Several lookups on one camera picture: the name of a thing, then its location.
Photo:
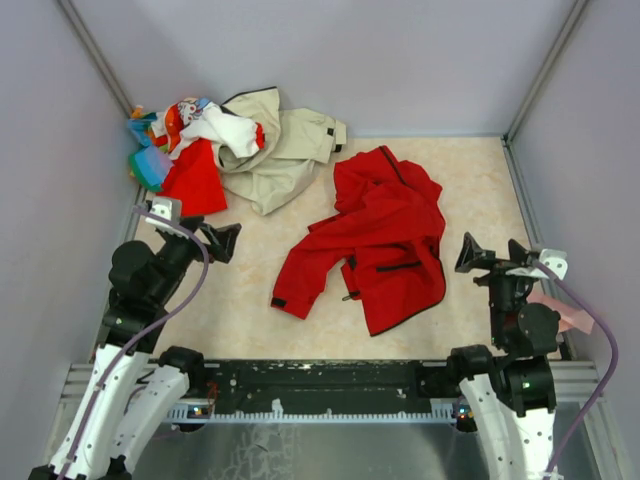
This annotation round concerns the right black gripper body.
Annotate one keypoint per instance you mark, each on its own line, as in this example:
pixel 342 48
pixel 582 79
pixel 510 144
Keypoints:
pixel 506 283

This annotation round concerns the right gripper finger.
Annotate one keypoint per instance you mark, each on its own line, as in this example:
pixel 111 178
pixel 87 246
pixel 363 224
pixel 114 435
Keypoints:
pixel 473 256
pixel 520 255

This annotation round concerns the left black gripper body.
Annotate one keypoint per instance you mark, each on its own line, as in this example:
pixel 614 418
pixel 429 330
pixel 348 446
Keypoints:
pixel 178 252

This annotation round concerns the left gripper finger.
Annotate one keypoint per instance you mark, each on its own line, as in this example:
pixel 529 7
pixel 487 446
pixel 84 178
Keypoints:
pixel 221 241
pixel 192 224

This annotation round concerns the red zip jacket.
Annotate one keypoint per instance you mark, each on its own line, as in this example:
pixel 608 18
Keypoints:
pixel 385 236

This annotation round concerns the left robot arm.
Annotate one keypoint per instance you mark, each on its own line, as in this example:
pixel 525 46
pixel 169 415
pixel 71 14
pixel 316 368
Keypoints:
pixel 122 407

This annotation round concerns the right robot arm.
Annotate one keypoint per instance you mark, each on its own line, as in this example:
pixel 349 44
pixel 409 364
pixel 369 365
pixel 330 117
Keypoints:
pixel 512 396

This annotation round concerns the beige jacket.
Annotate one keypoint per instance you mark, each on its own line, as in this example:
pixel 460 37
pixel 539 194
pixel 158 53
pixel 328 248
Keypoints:
pixel 296 141

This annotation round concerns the red cloth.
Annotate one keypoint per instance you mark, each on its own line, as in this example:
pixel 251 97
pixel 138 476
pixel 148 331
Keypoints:
pixel 194 181

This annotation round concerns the pink cloth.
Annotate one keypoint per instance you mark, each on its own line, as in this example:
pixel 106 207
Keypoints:
pixel 570 317

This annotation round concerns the colourful striped cloth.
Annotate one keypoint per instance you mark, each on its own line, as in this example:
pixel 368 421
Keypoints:
pixel 150 164

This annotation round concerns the white printed shirt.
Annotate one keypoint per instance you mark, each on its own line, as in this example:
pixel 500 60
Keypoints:
pixel 194 119

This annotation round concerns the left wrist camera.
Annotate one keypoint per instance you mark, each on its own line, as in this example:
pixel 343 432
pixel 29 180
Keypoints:
pixel 165 207

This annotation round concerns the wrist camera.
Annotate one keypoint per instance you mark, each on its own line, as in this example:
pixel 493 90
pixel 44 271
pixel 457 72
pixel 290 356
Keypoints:
pixel 165 207
pixel 552 260

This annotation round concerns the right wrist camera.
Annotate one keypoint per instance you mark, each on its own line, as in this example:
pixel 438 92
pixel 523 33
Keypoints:
pixel 552 260

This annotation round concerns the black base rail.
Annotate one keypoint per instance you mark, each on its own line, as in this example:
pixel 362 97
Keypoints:
pixel 315 387

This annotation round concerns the aluminium frame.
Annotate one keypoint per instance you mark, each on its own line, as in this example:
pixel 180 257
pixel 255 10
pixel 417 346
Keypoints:
pixel 482 94

